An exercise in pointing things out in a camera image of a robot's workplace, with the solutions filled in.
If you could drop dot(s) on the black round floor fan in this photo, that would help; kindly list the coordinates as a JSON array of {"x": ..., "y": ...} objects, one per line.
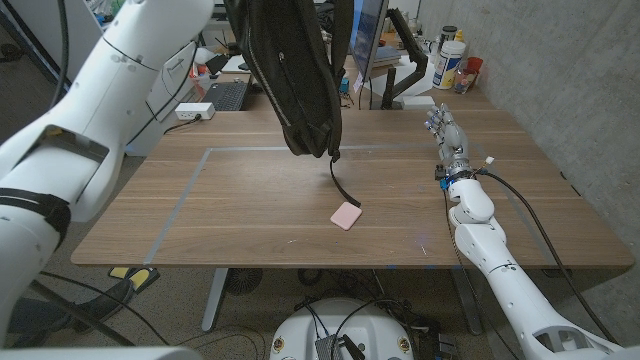
[{"x": 243, "y": 281}]

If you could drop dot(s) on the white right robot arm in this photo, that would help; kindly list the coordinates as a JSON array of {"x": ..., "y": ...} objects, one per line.
[{"x": 510, "y": 280}]

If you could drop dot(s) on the pink square pad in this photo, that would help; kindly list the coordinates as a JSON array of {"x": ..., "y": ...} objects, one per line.
[{"x": 346, "y": 215}]

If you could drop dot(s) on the black keyboard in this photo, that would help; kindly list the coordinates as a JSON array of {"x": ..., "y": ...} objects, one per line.
[{"x": 227, "y": 96}]

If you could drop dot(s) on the computer monitor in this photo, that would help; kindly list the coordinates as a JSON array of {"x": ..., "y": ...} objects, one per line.
[{"x": 367, "y": 35}]

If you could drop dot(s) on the white canister with blue label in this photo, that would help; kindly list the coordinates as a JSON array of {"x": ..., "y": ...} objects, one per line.
[{"x": 447, "y": 65}]

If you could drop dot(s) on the grey table leg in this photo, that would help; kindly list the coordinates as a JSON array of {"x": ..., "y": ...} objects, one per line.
[
  {"x": 215, "y": 300},
  {"x": 467, "y": 302}
]

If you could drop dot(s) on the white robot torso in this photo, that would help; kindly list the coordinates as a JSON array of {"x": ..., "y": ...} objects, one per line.
[{"x": 340, "y": 325}]

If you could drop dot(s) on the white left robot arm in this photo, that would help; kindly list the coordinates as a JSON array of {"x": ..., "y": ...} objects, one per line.
[{"x": 85, "y": 150}]

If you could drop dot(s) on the black lidded bottle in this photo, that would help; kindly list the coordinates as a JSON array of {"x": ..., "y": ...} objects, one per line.
[{"x": 448, "y": 34}]

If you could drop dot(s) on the black shoe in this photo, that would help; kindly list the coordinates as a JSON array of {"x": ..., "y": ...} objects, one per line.
[{"x": 107, "y": 302}]

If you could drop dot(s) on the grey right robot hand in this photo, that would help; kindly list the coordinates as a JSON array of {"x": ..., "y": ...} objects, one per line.
[{"x": 454, "y": 145}]

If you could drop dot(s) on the small blue box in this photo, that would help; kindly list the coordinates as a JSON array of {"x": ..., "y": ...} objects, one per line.
[{"x": 344, "y": 84}]

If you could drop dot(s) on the yellow foot pedal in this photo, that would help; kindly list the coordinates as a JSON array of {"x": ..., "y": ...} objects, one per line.
[{"x": 135, "y": 277}]

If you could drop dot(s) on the white flat box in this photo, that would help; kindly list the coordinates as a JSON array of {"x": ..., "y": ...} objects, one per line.
[{"x": 417, "y": 102}]

